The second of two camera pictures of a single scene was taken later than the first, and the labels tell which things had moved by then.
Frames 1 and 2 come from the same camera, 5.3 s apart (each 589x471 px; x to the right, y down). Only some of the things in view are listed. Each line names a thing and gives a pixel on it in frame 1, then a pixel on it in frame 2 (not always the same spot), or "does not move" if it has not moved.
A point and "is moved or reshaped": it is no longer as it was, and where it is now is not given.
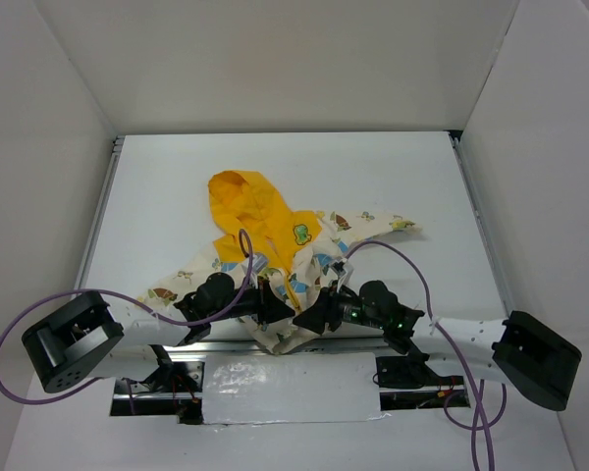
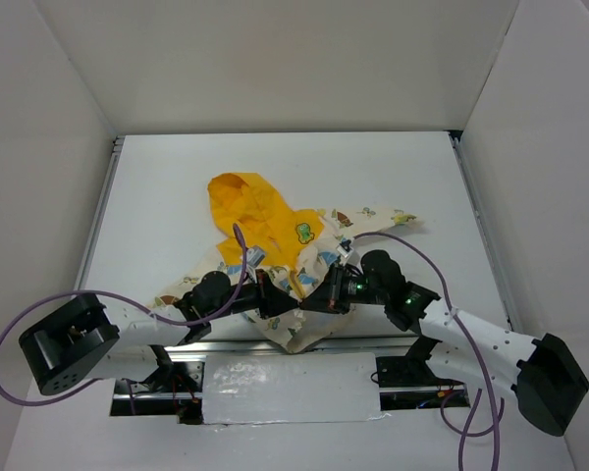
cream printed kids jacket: x=270 y=265 is moved or reshaped
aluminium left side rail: x=118 y=147 does not move
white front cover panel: x=291 y=388 does not move
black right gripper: x=329 y=308 -> x=333 y=287
